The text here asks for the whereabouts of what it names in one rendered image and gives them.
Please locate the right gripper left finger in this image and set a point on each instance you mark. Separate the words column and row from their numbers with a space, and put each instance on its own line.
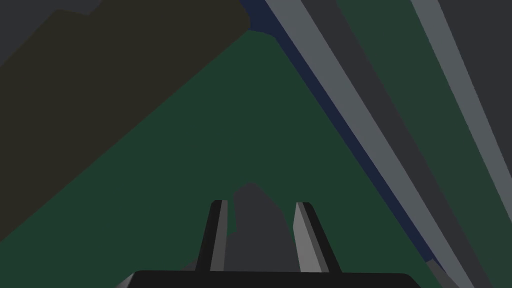
column 212, row 240

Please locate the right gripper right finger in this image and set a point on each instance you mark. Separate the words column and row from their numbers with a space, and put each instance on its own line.
column 312, row 248

